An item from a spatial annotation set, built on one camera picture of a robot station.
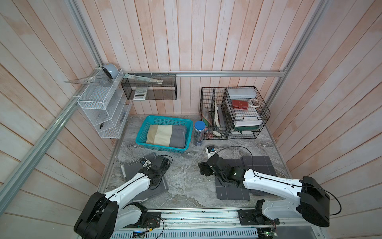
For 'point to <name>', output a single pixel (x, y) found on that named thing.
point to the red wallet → (240, 104)
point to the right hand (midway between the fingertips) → (203, 162)
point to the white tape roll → (254, 103)
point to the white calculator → (141, 93)
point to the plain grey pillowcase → (131, 169)
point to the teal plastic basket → (151, 119)
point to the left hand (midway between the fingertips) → (162, 170)
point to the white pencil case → (242, 93)
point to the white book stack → (248, 121)
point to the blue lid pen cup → (199, 132)
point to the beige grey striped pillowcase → (171, 136)
